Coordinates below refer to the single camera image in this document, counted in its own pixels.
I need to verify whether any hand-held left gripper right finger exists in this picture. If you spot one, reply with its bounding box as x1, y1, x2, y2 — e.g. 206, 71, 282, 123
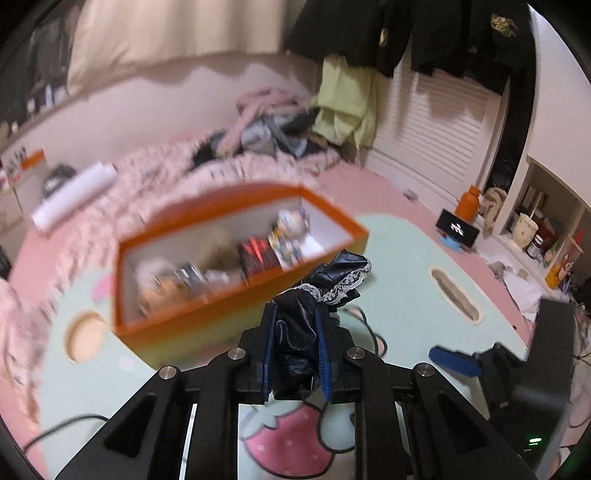
315, 307, 539, 480

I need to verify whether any white shelf niche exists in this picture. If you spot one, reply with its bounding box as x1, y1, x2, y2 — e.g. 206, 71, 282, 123
496, 156, 591, 296

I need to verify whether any dark garment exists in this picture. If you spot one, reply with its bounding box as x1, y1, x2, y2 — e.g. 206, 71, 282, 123
281, 110, 324, 140

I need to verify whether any orange cardboard box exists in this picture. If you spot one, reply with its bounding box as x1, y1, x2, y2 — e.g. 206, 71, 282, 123
113, 182, 370, 370

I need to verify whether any small orange box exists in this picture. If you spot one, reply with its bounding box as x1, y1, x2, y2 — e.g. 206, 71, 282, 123
20, 148, 47, 171

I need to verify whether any black hanging jacket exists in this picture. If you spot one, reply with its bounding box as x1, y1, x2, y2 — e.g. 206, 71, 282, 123
410, 0, 539, 96
283, 0, 414, 77

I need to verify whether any white crumpled cloth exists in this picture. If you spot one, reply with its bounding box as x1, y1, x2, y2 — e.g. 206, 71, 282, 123
501, 267, 546, 319

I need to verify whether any grey garment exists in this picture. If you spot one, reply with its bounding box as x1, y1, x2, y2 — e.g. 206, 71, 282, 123
239, 115, 306, 156

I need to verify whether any beige fur pompom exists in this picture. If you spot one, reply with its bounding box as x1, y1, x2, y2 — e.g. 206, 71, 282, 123
198, 225, 242, 274

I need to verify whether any black cable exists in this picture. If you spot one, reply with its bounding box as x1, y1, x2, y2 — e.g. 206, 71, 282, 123
339, 304, 389, 359
23, 412, 110, 456

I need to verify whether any dark grey bag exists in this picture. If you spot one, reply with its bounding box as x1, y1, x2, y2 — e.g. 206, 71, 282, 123
41, 163, 77, 197

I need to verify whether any pink printed blanket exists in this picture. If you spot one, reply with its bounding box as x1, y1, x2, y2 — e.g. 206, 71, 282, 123
0, 137, 343, 417

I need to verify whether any orange bottle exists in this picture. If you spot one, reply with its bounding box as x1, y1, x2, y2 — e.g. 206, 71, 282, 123
454, 184, 482, 218

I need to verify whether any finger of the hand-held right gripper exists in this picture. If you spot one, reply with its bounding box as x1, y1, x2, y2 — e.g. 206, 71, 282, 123
428, 346, 482, 377

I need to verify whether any black lace-trimmed cloth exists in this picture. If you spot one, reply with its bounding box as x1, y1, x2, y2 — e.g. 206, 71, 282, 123
270, 249, 373, 400

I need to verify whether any white slatted closet door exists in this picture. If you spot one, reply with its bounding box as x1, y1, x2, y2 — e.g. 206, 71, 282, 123
369, 69, 502, 204

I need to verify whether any cartoon moustache man figurine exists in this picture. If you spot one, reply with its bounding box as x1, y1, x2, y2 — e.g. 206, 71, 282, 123
267, 207, 313, 271

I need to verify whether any yellow-green garment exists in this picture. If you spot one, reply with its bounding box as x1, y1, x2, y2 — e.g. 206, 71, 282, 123
307, 55, 380, 151

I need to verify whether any beige cloth bundle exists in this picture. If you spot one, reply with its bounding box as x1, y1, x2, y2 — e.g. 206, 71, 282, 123
479, 186, 509, 232

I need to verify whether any blue phone stand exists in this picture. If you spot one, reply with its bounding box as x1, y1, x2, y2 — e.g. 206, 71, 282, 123
438, 235, 474, 254

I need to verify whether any cream cup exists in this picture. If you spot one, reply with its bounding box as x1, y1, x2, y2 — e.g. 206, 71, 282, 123
516, 212, 540, 250

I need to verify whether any brown plush toy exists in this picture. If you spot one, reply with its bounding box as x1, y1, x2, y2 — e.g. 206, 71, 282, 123
139, 277, 186, 315

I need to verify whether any black phone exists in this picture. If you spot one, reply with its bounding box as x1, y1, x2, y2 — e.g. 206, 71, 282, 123
436, 208, 480, 250

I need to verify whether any silver metal trinket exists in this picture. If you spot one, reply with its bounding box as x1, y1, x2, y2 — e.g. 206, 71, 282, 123
174, 262, 207, 290

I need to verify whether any white paper roll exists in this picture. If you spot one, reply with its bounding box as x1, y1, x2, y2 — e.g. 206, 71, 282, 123
31, 161, 116, 232

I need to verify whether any pink fluffy cloth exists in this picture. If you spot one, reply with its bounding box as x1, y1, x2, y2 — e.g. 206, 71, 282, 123
219, 87, 315, 153

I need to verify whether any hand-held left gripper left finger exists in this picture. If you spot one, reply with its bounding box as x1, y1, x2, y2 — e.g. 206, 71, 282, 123
55, 300, 278, 480

